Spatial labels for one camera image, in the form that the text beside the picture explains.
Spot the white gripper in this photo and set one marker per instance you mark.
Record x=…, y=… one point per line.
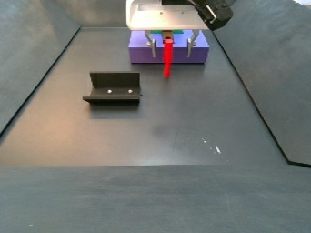
x=149, y=15

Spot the red stick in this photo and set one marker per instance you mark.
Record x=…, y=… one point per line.
x=168, y=57

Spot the brown L-shaped holder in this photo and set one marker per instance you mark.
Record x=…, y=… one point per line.
x=168, y=36

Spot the green block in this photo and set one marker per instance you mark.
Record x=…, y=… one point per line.
x=161, y=31

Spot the purple base block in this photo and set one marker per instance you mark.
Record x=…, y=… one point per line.
x=141, y=52

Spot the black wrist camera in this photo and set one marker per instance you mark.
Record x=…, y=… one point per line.
x=214, y=12

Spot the black angle bracket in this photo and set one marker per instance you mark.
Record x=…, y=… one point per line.
x=114, y=87

